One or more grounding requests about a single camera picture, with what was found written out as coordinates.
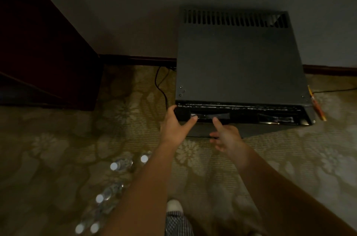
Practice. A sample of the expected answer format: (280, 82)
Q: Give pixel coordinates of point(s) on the person's left hand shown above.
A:
(171, 130)

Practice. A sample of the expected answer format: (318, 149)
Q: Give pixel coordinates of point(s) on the person's right forearm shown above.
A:
(279, 196)

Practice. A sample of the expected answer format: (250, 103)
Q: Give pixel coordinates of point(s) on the person's left forearm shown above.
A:
(147, 188)

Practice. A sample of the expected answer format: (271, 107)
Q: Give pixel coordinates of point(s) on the person's left thumb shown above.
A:
(189, 123)

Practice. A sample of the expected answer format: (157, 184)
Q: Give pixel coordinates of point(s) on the checkered trousers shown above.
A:
(177, 224)

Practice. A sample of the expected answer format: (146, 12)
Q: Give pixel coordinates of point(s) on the dark wooden cabinet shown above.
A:
(41, 49)

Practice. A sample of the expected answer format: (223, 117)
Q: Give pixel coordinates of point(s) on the white slipper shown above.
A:
(174, 206)

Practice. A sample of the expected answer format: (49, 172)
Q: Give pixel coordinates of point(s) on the person's right thumb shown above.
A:
(218, 123)

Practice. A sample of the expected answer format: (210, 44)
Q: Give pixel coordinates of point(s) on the black mini fridge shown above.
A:
(239, 66)

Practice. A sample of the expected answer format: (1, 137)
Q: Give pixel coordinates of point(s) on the dark wooden baseboard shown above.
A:
(134, 60)

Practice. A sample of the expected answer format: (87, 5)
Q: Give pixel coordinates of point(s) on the clear water bottle white cap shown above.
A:
(80, 228)
(107, 193)
(121, 164)
(96, 226)
(145, 157)

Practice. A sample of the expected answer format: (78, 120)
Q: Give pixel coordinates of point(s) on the person's right hand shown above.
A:
(231, 139)

